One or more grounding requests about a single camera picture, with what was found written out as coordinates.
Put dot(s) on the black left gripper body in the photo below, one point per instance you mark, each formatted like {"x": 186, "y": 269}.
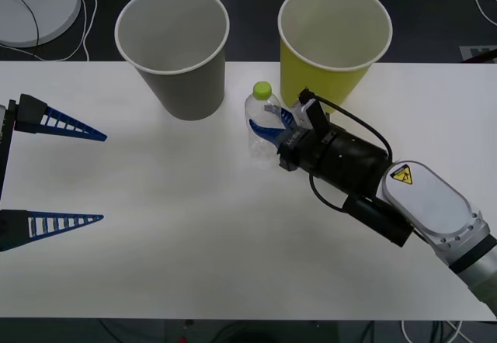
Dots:
{"x": 5, "y": 145}

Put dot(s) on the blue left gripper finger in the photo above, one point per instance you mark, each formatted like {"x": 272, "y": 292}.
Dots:
{"x": 31, "y": 114}
{"x": 15, "y": 226}

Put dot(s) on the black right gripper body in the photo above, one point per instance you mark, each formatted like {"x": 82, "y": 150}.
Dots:
{"x": 303, "y": 149}

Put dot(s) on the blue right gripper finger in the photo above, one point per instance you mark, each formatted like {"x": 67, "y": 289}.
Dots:
{"x": 272, "y": 135}
{"x": 287, "y": 116}

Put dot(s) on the clear bottle with green cap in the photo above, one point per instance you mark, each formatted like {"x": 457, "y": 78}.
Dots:
{"x": 262, "y": 90}

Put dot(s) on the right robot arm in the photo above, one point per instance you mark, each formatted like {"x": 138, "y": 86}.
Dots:
{"x": 427, "y": 199}

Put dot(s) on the yellow-green plastic waste bin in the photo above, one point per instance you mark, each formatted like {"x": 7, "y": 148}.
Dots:
{"x": 310, "y": 75}

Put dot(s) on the white round floor stand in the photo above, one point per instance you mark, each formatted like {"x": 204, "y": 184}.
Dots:
{"x": 50, "y": 5}

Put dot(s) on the grey patterned floor marker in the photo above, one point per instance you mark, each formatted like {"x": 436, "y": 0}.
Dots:
{"x": 475, "y": 53}

